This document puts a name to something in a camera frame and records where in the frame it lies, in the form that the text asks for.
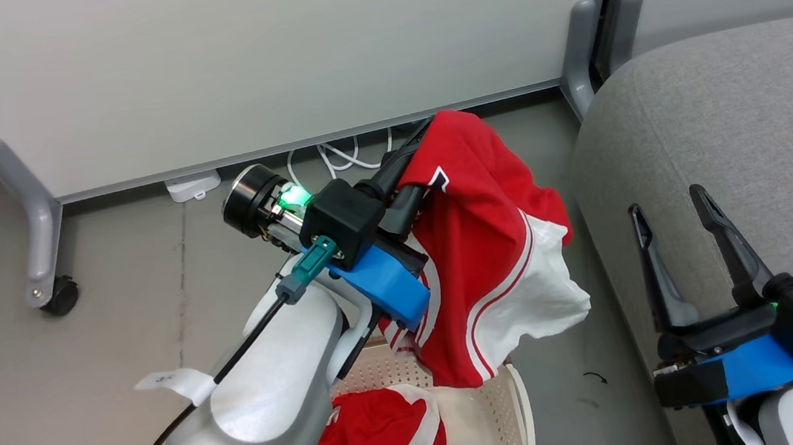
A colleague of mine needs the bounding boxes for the red garment with white stripe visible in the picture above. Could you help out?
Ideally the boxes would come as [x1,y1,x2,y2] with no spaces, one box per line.
[303,380,447,445]

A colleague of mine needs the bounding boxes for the blue left camera mount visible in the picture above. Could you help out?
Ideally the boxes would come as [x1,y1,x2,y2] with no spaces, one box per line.
[301,233,436,343]

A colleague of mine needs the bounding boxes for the white floor cables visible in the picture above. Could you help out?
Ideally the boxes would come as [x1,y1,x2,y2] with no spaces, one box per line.
[282,127,399,187]

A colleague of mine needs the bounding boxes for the black caster wheel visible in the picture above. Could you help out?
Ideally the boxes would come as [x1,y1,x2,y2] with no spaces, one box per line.
[36,273,83,319]

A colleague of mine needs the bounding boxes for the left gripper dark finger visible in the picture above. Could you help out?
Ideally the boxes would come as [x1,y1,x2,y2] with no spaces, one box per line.
[352,119,444,202]
[382,182,437,241]

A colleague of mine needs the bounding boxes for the grey fabric sofa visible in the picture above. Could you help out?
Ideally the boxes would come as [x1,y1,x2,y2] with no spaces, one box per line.
[554,13,793,445]

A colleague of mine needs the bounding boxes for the teal left cable connector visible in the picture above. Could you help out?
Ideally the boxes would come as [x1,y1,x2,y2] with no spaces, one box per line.
[270,234,343,307]

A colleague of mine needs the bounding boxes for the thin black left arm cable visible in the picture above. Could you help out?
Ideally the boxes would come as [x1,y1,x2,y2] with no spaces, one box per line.
[99,294,311,445]

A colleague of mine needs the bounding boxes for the wide white partition panel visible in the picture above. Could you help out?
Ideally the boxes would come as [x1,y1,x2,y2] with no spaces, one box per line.
[0,0,628,211]

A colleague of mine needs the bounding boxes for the grey partition foot with caster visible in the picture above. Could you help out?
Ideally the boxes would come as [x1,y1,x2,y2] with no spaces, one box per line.
[0,128,75,314]

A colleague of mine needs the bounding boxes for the red white sports jersey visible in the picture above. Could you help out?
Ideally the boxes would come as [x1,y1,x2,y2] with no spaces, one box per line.
[353,95,600,398]

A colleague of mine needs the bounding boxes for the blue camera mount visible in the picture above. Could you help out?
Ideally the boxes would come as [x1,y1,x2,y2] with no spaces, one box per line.
[694,331,793,406]
[301,233,436,343]

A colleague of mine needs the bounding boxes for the white power strip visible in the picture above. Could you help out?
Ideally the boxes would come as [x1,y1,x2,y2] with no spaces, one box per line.
[162,169,224,205]

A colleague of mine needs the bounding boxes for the cream perforated laundry basket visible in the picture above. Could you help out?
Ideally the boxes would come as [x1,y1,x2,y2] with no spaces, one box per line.
[275,318,539,445]

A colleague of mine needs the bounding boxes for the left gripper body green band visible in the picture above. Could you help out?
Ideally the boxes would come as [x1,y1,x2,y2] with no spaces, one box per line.
[217,159,320,263]

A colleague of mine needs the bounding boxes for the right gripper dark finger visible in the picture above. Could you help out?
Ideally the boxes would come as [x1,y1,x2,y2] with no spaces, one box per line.
[688,175,781,314]
[628,198,702,335]

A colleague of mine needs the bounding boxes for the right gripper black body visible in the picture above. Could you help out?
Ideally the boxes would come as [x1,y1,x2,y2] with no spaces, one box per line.
[646,298,792,412]

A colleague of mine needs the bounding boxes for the blue right camera mount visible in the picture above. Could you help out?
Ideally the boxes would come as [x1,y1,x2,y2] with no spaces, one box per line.
[694,331,793,406]

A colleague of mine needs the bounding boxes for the white tape label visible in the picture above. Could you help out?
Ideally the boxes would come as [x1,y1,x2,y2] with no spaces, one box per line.
[133,363,221,414]

